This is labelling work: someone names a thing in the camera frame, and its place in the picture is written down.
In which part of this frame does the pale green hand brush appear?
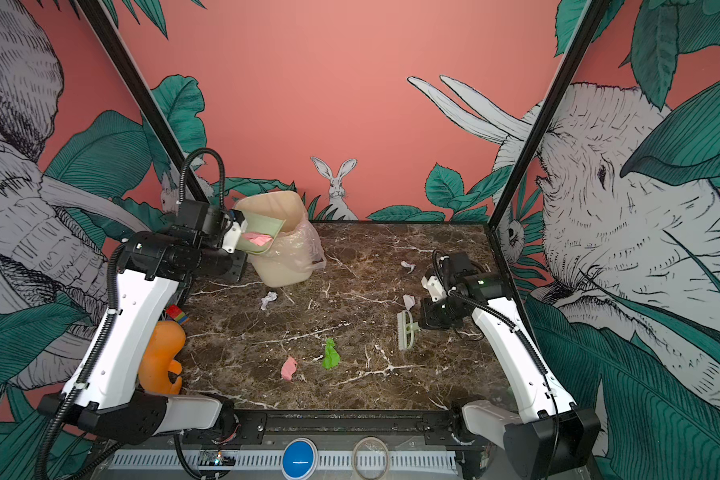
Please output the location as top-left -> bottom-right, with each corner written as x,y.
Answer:
396,310 -> 420,351

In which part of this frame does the orange duck toy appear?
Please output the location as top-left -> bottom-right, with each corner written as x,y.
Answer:
138,320 -> 186,395

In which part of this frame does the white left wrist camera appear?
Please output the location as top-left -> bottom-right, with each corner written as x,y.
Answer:
221,220 -> 248,254

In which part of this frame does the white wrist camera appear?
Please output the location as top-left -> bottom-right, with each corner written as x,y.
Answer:
221,220 -> 248,254
421,275 -> 447,303

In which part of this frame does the small circuit board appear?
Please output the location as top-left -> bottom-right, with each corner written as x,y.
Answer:
197,450 -> 237,470

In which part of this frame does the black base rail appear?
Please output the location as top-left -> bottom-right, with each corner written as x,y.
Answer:
181,407 -> 491,450

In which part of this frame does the large green paper scrap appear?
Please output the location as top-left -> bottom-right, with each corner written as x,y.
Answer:
322,338 -> 341,370

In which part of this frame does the black frame post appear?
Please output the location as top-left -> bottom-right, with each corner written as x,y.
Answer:
74,0 -> 186,171
488,0 -> 610,232

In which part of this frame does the black left frame post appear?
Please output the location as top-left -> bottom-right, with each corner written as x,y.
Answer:
74,0 -> 186,171

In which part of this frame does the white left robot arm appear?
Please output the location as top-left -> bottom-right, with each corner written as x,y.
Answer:
34,147 -> 246,479

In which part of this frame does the pink paper scrap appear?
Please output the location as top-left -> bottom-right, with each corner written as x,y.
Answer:
280,357 -> 298,382
242,232 -> 273,247

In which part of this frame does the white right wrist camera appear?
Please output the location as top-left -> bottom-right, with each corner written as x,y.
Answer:
421,275 -> 447,303

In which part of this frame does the cream trash bin with bag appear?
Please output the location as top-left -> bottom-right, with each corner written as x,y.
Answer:
235,191 -> 326,288

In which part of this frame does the white paper scrap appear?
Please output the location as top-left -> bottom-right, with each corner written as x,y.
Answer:
403,294 -> 416,310
401,261 -> 416,274

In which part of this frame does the pale green dustpan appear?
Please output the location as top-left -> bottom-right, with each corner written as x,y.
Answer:
236,211 -> 285,254

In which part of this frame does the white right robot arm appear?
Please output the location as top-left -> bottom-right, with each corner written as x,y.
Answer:
418,250 -> 601,479

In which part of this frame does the colourful toy brick block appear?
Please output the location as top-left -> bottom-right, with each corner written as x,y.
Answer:
165,305 -> 189,325

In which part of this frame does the black right frame post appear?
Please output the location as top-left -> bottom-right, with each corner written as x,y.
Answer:
488,0 -> 610,232

